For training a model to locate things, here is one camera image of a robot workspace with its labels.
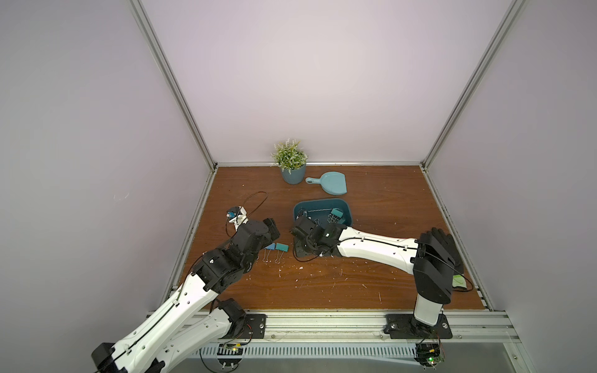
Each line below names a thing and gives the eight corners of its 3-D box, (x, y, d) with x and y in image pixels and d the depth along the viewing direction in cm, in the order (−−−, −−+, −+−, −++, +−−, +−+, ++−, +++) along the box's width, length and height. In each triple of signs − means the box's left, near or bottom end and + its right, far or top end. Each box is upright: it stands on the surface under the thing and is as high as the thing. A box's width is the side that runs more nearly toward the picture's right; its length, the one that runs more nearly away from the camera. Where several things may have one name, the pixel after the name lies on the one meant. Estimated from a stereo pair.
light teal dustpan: (305, 194, 110) (305, 192, 109) (305, 174, 119) (305, 171, 118) (347, 194, 110) (347, 191, 109) (344, 174, 119) (344, 171, 118)
